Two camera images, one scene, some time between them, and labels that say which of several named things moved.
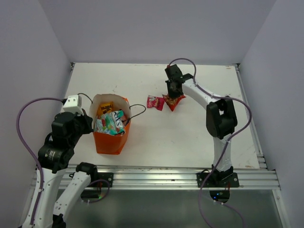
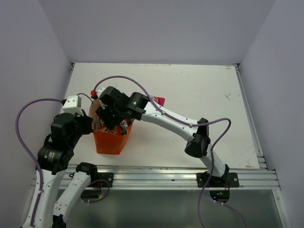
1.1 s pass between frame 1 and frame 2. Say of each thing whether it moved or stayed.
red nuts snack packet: moved
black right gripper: moved
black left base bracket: stayed
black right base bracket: stayed
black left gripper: stayed
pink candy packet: stayed
